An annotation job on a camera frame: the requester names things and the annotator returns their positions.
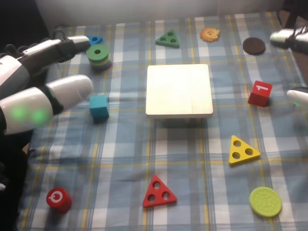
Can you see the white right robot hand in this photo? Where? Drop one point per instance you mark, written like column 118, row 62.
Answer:
column 284, row 37

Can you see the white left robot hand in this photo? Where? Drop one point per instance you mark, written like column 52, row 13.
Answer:
column 26, row 110

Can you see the red numbered cube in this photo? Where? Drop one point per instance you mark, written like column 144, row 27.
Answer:
column 260, row 95

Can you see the blue wooden block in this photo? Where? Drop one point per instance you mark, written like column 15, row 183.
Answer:
column 98, row 108

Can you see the brown round toy cookie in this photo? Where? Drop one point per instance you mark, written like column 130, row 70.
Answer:
column 253, row 46

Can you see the tan toy biscuit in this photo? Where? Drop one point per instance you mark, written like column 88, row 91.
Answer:
column 209, row 35

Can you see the red cylinder with white mark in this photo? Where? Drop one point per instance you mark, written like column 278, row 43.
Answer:
column 59, row 201

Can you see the blue triangle with holes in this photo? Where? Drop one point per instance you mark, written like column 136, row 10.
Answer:
column 96, row 40

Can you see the green triangle with holes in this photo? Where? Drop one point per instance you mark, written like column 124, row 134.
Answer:
column 167, row 39

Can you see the small white wooden table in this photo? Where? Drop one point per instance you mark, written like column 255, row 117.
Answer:
column 179, row 90

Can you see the yellow triangle with holes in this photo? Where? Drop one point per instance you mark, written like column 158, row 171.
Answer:
column 240, row 155

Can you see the white backdrop sheet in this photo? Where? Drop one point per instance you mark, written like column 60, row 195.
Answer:
column 120, row 9

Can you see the red triangle with holes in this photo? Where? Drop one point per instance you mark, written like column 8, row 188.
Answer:
column 157, row 195

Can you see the lime green sandwich cookie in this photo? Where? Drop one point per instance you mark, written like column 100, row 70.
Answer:
column 265, row 202

